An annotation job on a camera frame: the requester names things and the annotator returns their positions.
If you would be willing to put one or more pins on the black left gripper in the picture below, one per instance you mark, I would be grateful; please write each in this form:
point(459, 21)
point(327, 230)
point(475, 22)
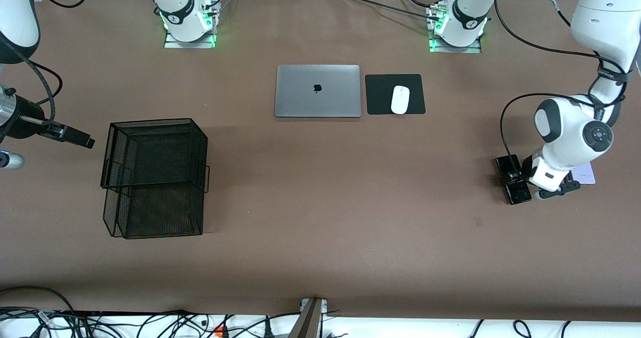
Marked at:
point(526, 168)

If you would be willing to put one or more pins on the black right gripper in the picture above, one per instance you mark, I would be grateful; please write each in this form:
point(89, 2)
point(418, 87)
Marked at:
point(25, 120)

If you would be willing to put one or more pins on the long black smartphone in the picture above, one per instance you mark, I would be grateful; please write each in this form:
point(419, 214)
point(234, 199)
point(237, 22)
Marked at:
point(518, 195)

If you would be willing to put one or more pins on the lavender flip phone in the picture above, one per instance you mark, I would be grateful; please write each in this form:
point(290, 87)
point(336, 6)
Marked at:
point(586, 175)

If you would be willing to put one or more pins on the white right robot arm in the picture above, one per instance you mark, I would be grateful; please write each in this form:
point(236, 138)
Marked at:
point(20, 12)

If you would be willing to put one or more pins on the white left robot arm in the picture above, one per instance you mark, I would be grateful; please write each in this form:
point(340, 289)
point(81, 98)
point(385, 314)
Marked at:
point(571, 137)

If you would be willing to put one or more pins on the black mesh two-tier tray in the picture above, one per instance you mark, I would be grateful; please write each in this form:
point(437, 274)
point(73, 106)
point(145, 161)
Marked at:
point(155, 152)

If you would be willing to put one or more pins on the white computer mouse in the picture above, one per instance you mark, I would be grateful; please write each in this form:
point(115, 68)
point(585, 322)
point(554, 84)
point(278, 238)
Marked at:
point(400, 100)

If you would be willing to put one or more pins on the black mouse pad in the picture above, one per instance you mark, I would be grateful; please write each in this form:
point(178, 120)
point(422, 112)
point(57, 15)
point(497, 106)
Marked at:
point(378, 95)

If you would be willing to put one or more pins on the silver closed laptop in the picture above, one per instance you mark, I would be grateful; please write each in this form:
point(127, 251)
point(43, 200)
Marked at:
point(317, 102)

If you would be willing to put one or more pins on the orange plug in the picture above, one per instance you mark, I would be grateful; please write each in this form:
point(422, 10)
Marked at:
point(219, 333)

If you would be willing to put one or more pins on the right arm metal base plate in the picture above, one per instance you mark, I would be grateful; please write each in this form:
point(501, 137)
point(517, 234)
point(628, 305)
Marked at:
point(175, 44)

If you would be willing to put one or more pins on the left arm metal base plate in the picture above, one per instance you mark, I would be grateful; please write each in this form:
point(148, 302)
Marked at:
point(440, 49)

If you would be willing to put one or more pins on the aluminium camera post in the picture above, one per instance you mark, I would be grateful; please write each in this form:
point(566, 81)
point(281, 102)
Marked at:
point(308, 323)

